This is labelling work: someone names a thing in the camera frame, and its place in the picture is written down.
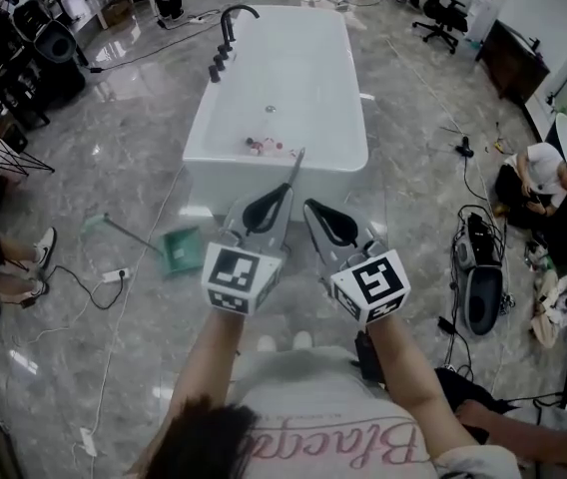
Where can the brown cardboard box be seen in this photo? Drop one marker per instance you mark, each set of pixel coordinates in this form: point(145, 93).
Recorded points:
point(116, 14)

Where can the dark wooden cabinet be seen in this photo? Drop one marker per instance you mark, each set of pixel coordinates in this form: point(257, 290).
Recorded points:
point(513, 60)

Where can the person's left forearm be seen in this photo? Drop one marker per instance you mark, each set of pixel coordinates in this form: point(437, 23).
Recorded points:
point(208, 362)

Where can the black power adapter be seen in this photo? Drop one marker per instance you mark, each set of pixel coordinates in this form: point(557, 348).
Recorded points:
point(445, 324)

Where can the person's right forearm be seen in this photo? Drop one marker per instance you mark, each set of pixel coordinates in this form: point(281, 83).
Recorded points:
point(408, 377)

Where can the black office chair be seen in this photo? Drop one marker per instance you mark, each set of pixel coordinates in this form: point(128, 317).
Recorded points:
point(443, 15)

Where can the white power strip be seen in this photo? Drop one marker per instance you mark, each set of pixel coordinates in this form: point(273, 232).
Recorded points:
point(88, 442)
point(116, 275)

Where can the person's left white shoe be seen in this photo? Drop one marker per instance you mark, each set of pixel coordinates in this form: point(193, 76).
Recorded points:
point(266, 343)

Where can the beige tote bag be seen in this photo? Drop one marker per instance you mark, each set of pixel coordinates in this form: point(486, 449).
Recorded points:
point(545, 327)

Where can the brown table with hairpin legs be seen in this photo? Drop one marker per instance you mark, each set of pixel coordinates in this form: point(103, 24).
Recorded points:
point(9, 143)

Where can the pile of small bath toys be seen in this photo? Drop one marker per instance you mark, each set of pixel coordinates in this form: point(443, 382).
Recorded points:
point(268, 147)

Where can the black desk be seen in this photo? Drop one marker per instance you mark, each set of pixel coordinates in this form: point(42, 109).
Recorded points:
point(59, 88)

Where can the black handheld power tool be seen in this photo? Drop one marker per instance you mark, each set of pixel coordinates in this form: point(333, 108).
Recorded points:
point(464, 147)

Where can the white rectangular bathtub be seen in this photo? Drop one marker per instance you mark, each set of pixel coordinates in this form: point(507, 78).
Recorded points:
point(288, 68)

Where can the black tub faucet spout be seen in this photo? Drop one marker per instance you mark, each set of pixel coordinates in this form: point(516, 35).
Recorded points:
point(227, 23)

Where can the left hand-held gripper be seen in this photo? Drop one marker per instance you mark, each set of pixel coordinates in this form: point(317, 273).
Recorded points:
point(233, 277)

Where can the small yellow tool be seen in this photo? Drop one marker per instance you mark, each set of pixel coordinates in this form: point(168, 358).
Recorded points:
point(499, 143)

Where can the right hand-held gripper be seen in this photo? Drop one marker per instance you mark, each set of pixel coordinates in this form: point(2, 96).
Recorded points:
point(371, 285)

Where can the person's right white shoe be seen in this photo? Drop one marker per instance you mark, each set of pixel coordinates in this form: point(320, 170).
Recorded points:
point(302, 339)

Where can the person's white shoe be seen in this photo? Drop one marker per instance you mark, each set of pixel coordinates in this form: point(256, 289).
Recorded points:
point(266, 343)
point(302, 339)

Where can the person's pale printed t-shirt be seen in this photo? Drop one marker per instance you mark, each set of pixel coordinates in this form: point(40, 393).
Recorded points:
point(313, 402)

